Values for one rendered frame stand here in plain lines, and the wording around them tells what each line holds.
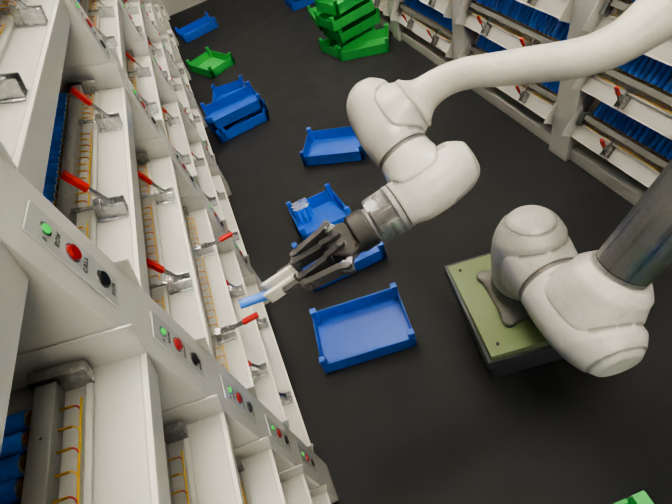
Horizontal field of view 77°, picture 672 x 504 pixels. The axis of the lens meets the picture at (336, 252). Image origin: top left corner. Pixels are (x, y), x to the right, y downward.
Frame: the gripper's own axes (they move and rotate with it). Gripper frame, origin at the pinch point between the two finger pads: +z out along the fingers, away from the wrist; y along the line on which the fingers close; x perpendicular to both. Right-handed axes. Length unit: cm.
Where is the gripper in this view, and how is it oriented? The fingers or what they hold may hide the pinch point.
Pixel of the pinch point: (281, 283)
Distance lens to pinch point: 80.8
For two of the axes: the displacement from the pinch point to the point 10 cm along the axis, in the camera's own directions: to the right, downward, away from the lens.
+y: 3.4, 6.7, -6.6
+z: -8.3, 5.5, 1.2
